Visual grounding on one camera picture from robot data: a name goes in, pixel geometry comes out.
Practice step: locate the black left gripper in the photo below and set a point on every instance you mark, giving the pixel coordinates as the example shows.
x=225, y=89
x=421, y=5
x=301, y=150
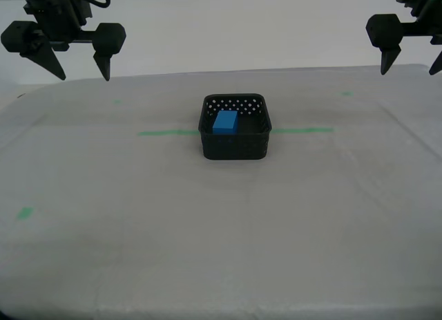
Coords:
x=55, y=23

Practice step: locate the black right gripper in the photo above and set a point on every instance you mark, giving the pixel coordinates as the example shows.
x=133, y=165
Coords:
x=430, y=14

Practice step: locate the blue rectangular block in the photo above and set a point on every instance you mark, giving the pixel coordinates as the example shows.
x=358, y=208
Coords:
x=224, y=123

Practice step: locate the black perforated plastic basket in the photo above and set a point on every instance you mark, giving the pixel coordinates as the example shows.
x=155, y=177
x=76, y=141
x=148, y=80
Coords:
x=235, y=147

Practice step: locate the white table cloth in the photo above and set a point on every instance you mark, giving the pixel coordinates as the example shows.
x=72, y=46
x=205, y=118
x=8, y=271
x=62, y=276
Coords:
x=221, y=230

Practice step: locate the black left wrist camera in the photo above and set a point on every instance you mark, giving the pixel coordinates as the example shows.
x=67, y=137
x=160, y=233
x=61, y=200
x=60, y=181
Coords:
x=81, y=10

